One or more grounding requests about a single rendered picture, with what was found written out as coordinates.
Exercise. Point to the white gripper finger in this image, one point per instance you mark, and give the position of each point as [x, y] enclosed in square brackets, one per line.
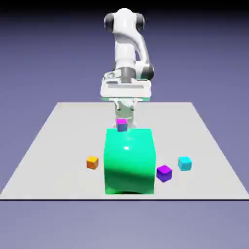
[133, 106]
[117, 106]

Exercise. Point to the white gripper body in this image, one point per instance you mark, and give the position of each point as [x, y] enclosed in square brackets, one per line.
[125, 92]

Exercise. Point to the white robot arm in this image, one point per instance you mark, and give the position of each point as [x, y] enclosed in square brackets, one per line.
[124, 39]

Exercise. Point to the small magenta cube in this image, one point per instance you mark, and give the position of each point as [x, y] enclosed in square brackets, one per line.
[122, 125]

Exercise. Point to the small orange cube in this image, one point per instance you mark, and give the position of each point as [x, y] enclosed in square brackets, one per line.
[92, 163]

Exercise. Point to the small purple cube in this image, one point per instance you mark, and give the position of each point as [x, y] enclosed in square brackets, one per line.
[164, 173]

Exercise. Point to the small cyan cube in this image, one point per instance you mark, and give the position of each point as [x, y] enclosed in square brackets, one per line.
[184, 163]

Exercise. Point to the large green box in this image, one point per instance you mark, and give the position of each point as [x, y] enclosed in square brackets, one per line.
[129, 163]

